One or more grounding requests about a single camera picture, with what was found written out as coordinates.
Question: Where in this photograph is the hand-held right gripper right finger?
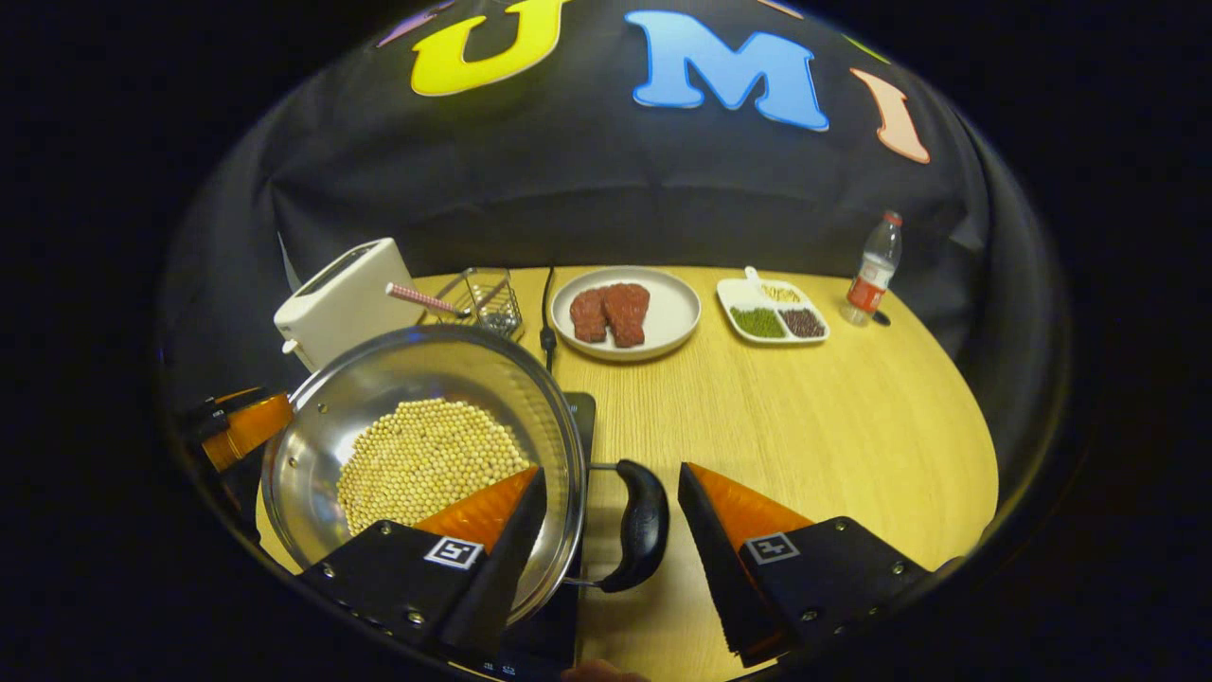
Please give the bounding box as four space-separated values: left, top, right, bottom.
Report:
678 462 934 667

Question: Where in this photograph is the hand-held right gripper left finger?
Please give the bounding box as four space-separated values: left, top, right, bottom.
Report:
301 465 548 659

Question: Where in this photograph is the black induction cooktop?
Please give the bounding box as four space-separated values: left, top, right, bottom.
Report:
473 391 597 678

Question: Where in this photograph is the stainless steel pot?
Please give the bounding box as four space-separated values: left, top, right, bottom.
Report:
260 324 671 626

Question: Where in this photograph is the heap of yellow soybeans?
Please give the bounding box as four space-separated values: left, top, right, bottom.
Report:
336 398 533 536

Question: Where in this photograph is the white toaster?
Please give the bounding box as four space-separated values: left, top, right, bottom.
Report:
274 238 427 372

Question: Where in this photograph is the white round plate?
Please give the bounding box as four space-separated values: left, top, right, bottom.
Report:
550 266 703 363

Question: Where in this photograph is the large raw meat piece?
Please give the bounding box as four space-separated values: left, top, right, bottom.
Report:
604 282 652 349

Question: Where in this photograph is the white divided bean dish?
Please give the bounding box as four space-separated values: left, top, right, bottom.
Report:
716 266 831 345

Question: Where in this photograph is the small raw meat piece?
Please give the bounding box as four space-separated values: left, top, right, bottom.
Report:
569 289 612 344

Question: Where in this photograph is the clear plastic water bottle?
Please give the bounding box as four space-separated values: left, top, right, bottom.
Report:
840 210 904 328

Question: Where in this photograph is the black backdrop cloth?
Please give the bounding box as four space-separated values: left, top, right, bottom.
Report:
156 0 1071 456

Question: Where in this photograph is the red checked handle utensil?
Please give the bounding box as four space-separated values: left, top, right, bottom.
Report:
385 282 472 318

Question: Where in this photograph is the black power cable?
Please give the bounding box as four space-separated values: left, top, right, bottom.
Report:
540 266 560 372

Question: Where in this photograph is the wire mesh basket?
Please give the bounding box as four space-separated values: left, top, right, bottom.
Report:
431 267 525 342

